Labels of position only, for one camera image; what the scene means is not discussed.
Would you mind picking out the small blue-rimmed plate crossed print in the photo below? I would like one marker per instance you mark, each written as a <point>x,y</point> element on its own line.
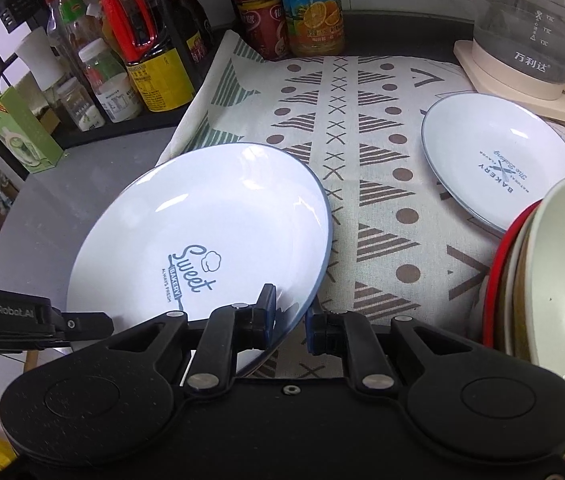
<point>487,150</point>

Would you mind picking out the yellow-capped sauce bottle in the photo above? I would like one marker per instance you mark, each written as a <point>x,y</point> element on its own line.
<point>75,10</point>

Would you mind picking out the blue-rimmed plate with script print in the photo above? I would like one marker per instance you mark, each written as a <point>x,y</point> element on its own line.
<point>212,210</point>

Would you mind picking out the orange juice bottle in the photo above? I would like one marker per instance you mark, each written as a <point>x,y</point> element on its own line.
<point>312,10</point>

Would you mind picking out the green carton box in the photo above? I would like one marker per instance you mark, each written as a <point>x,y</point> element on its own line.
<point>22,130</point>

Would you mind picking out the red and black bowl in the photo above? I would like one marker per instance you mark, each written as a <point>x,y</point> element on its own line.
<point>493,270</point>

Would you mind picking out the large soy sauce bottle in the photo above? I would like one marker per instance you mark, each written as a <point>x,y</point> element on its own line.
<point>162,85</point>

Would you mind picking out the cream kettle base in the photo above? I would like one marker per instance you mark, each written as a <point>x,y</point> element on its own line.
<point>477,67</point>

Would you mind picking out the dark sauce bottle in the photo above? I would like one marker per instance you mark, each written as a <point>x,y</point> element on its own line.
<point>195,35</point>

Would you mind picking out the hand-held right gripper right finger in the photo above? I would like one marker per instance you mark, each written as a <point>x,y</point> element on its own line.
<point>313,332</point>

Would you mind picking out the glass electric kettle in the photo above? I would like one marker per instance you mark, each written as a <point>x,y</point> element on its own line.
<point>532,20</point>

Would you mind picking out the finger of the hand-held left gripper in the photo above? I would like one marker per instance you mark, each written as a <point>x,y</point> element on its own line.
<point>87,327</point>

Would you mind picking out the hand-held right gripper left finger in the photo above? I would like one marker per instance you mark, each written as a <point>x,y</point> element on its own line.
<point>268,310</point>

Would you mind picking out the white-capped seasoning jar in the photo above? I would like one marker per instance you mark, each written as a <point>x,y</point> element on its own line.
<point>112,90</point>

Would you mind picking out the patterned fringed table cloth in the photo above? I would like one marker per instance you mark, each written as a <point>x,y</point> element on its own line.
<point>377,125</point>

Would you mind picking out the small clear glass jar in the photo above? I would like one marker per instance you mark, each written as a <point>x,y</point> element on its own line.
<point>80,107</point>

